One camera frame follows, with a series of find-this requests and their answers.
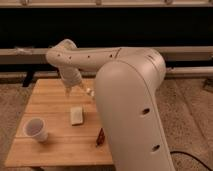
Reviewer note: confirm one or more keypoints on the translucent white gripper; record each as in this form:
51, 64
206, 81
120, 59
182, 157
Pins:
74, 86

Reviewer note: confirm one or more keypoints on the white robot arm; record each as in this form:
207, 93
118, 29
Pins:
124, 90

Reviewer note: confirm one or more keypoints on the small crumpled white object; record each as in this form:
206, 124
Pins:
90, 92

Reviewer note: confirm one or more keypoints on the white rectangular sponge block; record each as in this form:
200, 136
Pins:
76, 116

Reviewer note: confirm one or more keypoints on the wooden table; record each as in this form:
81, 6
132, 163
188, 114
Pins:
66, 145

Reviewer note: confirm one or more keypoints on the white paper cup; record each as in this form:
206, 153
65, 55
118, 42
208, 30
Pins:
35, 129

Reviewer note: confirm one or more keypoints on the white baseboard rail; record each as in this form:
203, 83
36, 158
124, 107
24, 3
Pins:
182, 61

